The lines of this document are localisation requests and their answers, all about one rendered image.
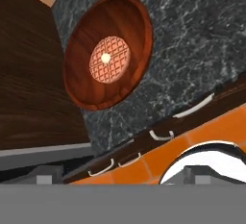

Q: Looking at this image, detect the white round object black rim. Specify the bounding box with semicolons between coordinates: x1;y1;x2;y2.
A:
159;140;246;186

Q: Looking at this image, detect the round pink waffle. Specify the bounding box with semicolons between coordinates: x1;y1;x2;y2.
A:
88;36;132;85

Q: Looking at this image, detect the grey flat panel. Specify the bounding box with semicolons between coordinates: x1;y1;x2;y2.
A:
0;142;97;172

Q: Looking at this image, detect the short white cupboard handle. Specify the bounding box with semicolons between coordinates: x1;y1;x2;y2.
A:
117;152;142;168
148;129;175;142
86;158;115;178

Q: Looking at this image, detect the brown wooden bowl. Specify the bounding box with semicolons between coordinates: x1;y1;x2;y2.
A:
62;0;155;112

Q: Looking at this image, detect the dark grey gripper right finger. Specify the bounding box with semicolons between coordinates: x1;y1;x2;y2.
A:
167;164;240;186

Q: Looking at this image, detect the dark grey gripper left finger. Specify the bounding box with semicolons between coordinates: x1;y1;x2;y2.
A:
7;164;64;186

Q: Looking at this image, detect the dark wood tall cabinet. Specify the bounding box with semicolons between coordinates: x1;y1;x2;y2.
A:
0;0;91;151

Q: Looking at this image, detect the long white cupboard handle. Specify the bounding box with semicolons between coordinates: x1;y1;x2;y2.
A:
172;92;216;119

